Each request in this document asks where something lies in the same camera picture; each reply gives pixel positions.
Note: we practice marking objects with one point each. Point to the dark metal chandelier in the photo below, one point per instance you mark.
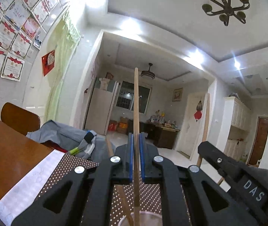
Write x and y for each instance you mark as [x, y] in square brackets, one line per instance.
[225, 4]

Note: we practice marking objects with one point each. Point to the brown entrance door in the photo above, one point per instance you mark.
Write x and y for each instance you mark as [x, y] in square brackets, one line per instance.
[259, 141]

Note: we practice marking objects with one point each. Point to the ceiling fan lamp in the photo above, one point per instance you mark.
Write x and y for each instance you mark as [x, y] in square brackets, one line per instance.
[148, 73]

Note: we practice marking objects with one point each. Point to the orange cardboard box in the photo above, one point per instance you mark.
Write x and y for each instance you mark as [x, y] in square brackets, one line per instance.
[123, 126]

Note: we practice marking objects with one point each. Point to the pink cup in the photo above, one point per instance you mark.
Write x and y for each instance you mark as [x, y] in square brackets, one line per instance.
[151, 217]

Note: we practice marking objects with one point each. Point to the brown wooden chair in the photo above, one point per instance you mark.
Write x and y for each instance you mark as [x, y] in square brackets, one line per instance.
[18, 117]

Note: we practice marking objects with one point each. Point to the red cardboard box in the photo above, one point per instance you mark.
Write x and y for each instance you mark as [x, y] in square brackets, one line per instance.
[112, 125]

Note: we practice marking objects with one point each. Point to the white tall cabinet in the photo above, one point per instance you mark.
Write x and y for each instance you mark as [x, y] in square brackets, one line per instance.
[101, 108]

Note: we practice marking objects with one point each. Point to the grey jacket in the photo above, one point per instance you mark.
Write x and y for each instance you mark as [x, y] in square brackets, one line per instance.
[61, 134]

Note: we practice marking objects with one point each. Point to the white door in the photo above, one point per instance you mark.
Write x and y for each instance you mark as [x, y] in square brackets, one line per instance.
[190, 131]

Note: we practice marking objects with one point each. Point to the barred window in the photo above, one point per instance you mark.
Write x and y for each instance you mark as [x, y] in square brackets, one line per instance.
[127, 96]

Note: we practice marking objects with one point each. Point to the red door ornament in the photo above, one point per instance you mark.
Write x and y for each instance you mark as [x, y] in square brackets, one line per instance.
[198, 114]

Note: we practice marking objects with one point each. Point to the small wall photo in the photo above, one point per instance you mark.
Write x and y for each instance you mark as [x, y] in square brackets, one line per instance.
[37, 42]

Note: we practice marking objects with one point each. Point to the framed wall picture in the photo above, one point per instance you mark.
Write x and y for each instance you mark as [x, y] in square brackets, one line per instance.
[177, 94]

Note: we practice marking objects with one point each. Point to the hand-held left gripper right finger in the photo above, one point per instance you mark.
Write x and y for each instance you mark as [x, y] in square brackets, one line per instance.
[142, 160]

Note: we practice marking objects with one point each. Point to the wall of award certificates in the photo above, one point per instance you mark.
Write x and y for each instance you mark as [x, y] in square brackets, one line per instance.
[4, 35]

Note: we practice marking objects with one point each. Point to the white printed cloth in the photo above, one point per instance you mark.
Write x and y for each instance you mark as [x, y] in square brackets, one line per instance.
[30, 181]

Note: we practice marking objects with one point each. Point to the dark wooden sideboard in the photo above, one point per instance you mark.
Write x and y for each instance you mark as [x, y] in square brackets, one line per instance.
[164, 136]

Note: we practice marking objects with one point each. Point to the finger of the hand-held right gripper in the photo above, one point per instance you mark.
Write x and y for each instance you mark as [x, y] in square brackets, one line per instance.
[215, 156]

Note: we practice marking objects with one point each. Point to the white storage cabinet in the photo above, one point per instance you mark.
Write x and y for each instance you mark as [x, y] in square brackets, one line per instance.
[237, 115]

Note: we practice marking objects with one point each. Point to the brown polka-dot table mat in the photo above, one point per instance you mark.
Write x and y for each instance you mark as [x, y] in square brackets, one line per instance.
[61, 169]

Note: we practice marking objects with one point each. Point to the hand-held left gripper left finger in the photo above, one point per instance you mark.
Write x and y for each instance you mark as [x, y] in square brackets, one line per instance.
[130, 160]

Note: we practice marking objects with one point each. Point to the red diamond wall decoration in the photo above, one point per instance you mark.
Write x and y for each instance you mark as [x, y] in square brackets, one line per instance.
[48, 62]

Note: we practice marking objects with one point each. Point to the green curtain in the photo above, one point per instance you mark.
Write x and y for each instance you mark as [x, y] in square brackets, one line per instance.
[65, 51]

